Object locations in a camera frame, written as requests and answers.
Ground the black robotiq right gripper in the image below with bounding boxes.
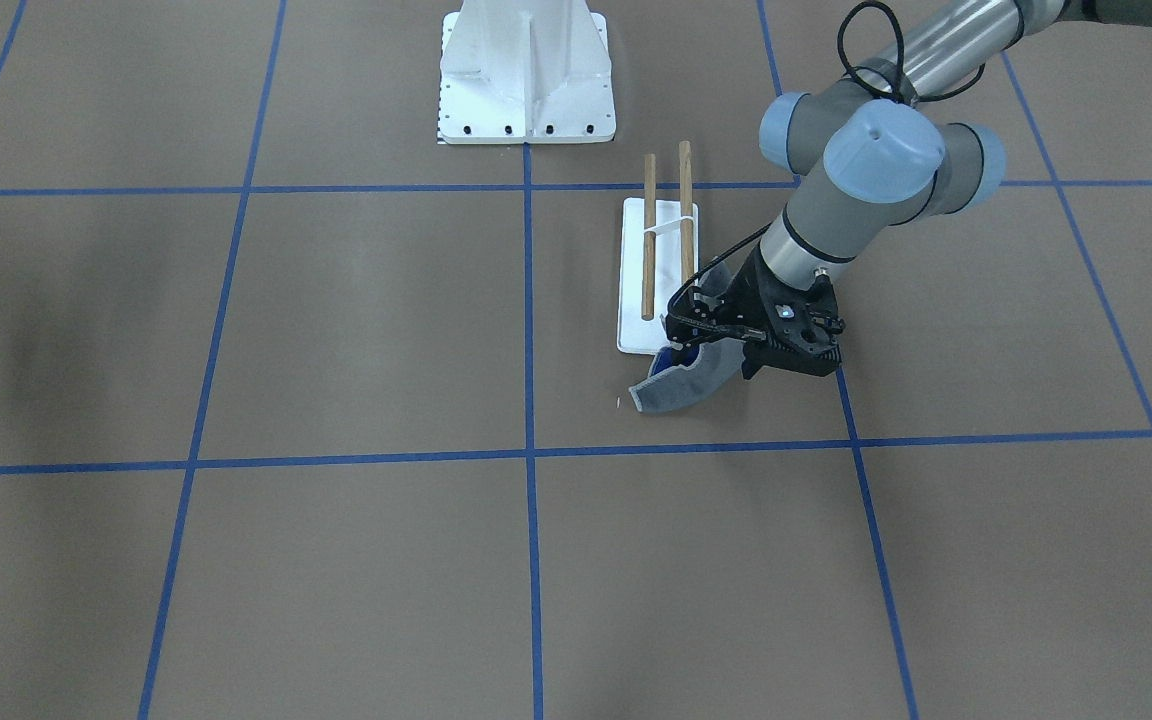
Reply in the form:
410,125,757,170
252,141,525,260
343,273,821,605
664,249,817,348

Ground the blue grey microfibre towel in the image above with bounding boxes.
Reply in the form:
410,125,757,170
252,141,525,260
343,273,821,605
628,338,744,414

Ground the robot arm silver blue right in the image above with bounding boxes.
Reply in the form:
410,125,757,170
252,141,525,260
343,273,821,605
662,1,1152,376

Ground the white wooden towel rack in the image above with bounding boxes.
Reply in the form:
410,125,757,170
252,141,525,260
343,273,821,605
616,141,699,356

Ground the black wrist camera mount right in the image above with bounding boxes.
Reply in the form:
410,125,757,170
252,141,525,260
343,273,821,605
737,272,846,381

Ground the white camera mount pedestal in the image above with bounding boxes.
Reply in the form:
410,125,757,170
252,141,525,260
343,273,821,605
435,1,617,145

